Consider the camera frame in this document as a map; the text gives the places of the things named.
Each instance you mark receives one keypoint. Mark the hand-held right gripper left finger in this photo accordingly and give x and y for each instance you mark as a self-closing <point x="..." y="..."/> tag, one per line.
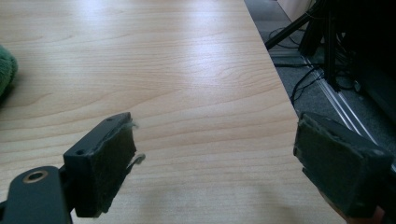
<point x="99" y="168"/>

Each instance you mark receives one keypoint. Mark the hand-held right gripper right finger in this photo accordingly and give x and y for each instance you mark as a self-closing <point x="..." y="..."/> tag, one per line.
<point x="336" y="168"/>

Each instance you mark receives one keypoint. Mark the black metal stand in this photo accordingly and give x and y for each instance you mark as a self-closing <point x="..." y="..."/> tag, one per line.
<point x="323" y="34"/>

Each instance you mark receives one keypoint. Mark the green plush cloth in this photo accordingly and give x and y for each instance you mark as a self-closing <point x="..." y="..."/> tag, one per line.
<point x="5" y="71"/>

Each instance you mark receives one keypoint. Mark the silver floor rail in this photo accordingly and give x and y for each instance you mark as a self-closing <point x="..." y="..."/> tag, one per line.
<point x="339" y="102"/>

